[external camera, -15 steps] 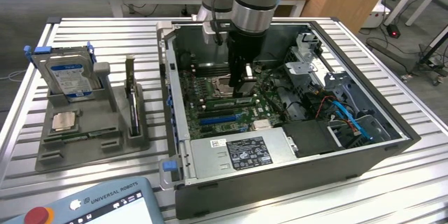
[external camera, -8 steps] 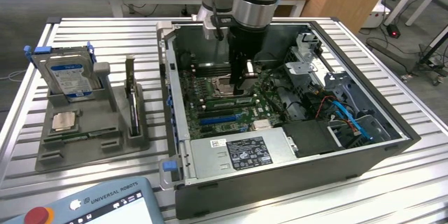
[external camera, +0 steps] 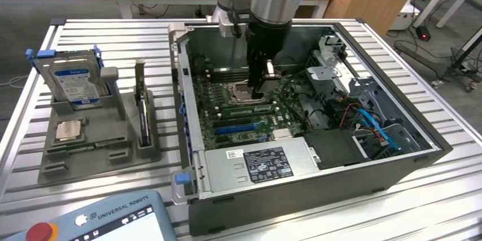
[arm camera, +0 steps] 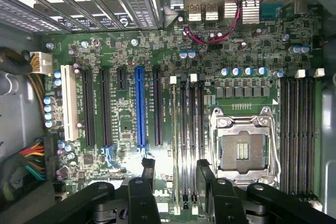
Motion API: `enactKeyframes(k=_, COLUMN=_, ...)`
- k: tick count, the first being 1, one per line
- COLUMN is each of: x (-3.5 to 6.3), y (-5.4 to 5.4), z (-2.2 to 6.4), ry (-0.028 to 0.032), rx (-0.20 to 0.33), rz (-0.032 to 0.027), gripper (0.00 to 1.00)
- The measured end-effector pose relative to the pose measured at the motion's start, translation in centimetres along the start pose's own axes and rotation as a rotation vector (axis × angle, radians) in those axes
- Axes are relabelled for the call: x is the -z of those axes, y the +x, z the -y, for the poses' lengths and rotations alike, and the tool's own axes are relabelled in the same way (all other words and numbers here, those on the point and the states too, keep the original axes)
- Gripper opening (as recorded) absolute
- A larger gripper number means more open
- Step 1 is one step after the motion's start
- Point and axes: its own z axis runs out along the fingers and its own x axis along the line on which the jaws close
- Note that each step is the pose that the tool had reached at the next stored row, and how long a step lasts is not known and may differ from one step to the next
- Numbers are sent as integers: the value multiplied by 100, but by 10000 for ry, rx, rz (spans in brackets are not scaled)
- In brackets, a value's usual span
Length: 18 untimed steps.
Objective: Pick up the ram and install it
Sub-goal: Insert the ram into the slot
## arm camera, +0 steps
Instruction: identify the RAM slot with white latches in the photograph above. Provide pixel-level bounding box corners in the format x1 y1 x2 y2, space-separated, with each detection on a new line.
306 68 326 209
288 69 307 197
169 76 182 216
189 73 199 216

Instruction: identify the black short expansion slot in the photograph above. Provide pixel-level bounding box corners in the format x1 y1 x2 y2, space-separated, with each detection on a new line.
116 67 127 91

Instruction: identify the multicolour wire bundle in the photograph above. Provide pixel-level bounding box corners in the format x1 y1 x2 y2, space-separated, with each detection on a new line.
0 140 55 183

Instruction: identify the white expansion slot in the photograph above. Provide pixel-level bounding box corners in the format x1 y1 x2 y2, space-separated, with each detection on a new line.
60 63 80 143

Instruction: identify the vented metal slot cover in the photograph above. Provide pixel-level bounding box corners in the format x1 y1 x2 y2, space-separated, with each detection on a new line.
106 0 163 30

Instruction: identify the green motherboard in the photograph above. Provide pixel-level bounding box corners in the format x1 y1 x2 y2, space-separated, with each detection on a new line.
41 0 325 224

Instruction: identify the blue expansion slot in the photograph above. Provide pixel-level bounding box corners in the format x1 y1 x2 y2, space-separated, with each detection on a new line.
133 66 147 148

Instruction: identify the white power connector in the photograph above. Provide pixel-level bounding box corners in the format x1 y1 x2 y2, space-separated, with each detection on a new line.
29 51 54 76

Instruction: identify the thin red wire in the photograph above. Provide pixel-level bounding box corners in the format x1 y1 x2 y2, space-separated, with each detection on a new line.
183 0 244 45

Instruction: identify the yellow black wire bundle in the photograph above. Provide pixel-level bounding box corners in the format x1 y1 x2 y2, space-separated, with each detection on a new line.
0 47 47 109

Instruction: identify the black open PC case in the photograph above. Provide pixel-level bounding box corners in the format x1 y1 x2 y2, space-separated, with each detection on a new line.
0 0 336 224

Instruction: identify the metal CPU socket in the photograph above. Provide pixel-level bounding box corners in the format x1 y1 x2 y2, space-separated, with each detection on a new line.
208 105 281 188

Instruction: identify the black long expansion slot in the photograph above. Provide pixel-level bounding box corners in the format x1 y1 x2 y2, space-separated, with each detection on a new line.
100 68 113 148
80 67 97 148
152 66 164 147

